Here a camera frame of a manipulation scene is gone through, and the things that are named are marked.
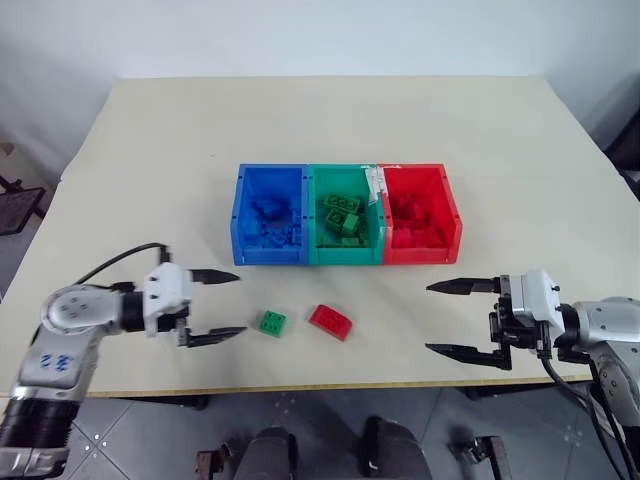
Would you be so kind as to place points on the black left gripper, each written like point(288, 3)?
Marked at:
point(182, 336)

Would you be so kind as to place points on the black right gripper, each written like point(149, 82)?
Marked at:
point(520, 332)

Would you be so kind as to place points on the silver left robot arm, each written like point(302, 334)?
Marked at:
point(75, 310)

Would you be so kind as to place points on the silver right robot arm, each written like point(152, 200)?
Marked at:
point(605, 320)

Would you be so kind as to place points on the small green square block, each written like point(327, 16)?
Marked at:
point(273, 323)

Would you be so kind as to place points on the blue plastic bin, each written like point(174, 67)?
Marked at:
point(265, 255)

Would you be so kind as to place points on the red plastic bin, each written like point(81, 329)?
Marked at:
point(420, 255)

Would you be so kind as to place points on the blue studded block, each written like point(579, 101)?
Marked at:
point(274, 240)
point(269, 209)
point(296, 236)

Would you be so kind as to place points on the red studded block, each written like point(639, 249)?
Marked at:
point(429, 238)
point(410, 207)
point(402, 238)

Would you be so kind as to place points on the red sloped block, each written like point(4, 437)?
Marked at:
point(331, 322)

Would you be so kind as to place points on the rusty metal foot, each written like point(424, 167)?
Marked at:
point(212, 462)
point(487, 457)

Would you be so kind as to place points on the green plastic bin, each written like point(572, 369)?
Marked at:
point(345, 256)

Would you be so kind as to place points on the dark rounded shape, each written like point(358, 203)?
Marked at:
point(270, 455)
point(395, 450)

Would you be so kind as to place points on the long green studded block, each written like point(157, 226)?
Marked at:
point(342, 202)

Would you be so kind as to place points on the white torn tape strip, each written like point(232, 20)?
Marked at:
point(374, 186)

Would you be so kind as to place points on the black metal stand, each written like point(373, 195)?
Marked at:
point(17, 210)

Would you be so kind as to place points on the dark background object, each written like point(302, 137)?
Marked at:
point(627, 145)

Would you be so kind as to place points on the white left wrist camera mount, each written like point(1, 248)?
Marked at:
point(167, 290)

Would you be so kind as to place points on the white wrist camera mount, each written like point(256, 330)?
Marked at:
point(537, 297)
point(167, 290)

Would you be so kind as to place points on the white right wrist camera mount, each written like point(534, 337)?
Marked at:
point(537, 297)

